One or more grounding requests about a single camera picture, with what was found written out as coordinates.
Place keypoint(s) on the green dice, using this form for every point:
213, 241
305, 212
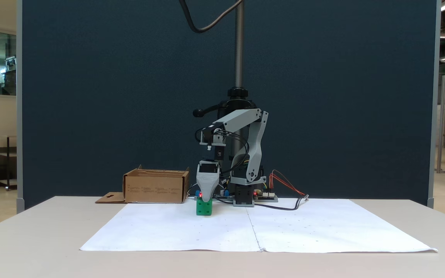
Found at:
204, 209

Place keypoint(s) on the camera stand with metal pole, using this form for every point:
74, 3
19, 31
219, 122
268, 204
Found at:
239, 46

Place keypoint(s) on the black shelf cart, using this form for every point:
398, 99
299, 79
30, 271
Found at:
6, 162

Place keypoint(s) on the blue circuit board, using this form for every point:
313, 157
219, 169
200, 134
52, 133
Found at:
222, 196

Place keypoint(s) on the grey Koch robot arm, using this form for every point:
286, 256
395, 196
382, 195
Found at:
255, 146

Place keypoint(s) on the brown cardboard box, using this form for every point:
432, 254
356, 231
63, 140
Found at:
155, 189

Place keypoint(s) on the dark blue partition panel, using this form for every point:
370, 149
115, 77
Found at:
110, 96

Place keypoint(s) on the white paper sheet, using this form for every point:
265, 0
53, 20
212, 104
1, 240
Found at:
334, 227
176, 227

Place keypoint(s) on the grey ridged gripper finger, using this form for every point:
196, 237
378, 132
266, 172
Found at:
208, 183

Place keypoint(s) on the framed wall window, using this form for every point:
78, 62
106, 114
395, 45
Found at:
4, 61

